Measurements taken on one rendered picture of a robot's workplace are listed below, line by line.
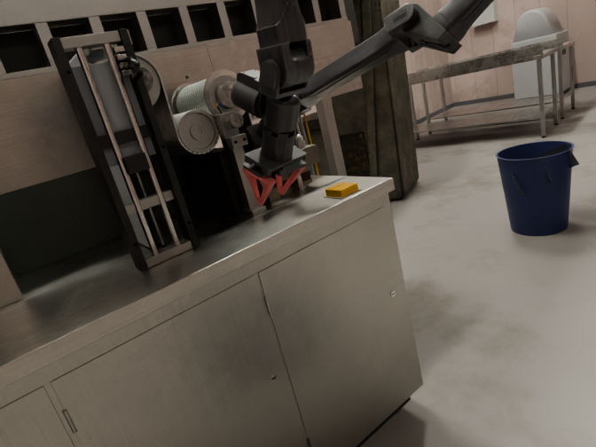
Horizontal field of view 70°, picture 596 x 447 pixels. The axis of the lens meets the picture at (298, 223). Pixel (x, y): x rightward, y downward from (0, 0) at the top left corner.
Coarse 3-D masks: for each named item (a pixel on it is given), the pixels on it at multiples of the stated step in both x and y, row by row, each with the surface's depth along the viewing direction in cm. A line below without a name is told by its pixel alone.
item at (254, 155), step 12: (264, 132) 73; (264, 144) 74; (276, 144) 73; (288, 144) 73; (252, 156) 75; (264, 156) 75; (276, 156) 74; (288, 156) 75; (300, 156) 77; (264, 168) 73; (276, 168) 73
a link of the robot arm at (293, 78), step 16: (256, 0) 64; (272, 0) 62; (288, 0) 62; (256, 16) 65; (272, 16) 62; (288, 16) 63; (256, 32) 65; (272, 32) 63; (288, 32) 63; (304, 32) 66; (272, 48) 64; (288, 48) 63; (304, 48) 67; (288, 64) 64; (304, 64) 66; (288, 80) 65; (304, 80) 68
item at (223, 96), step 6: (222, 84) 122; (228, 84) 123; (216, 90) 123; (222, 90) 122; (228, 90) 124; (216, 96) 123; (222, 96) 123; (228, 96) 124; (222, 102) 123; (228, 102) 124; (228, 108) 126
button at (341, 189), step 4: (336, 184) 128; (340, 184) 127; (344, 184) 126; (348, 184) 125; (352, 184) 124; (356, 184) 125; (328, 188) 126; (332, 188) 125; (336, 188) 124; (340, 188) 123; (344, 188) 122; (348, 188) 123; (352, 188) 124; (356, 188) 125; (328, 192) 126; (332, 192) 125; (336, 192) 123; (340, 192) 122; (344, 192) 122; (348, 192) 123; (332, 196) 125; (336, 196) 124; (340, 196) 122
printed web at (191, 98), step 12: (156, 72) 114; (192, 84) 135; (180, 96) 139; (192, 96) 130; (156, 108) 124; (168, 108) 117; (180, 108) 140; (192, 108) 132; (204, 108) 127; (168, 120) 120; (168, 132) 123; (168, 144) 127; (180, 144) 120; (132, 180) 119; (144, 192) 115; (156, 228) 118; (156, 240) 123
